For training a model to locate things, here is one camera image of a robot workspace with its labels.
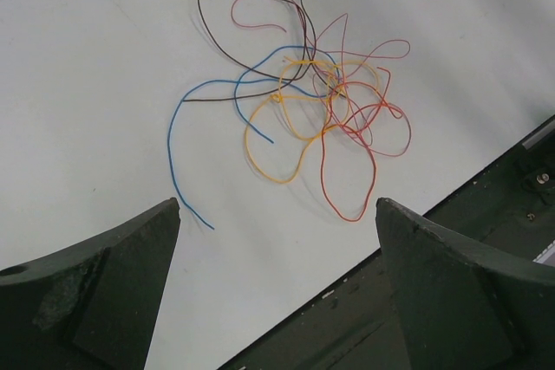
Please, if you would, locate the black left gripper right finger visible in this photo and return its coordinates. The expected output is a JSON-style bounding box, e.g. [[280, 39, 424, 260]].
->
[[375, 198, 554, 369]]

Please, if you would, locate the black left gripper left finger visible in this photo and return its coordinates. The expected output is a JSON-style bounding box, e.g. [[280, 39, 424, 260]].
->
[[1, 198, 180, 369]]

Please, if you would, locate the pink wire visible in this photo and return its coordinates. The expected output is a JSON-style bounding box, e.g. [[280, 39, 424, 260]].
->
[[232, 0, 412, 158]]

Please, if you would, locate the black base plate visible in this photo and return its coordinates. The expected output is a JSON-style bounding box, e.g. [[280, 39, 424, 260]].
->
[[225, 120, 554, 369]]

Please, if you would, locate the red wire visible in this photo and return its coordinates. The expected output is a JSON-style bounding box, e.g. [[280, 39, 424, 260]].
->
[[320, 66, 404, 223]]

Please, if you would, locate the light blue wire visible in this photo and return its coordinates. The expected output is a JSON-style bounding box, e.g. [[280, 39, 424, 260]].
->
[[166, 44, 348, 230]]

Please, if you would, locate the yellow wire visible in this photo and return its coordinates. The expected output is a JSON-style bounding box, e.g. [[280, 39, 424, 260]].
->
[[245, 57, 382, 185]]

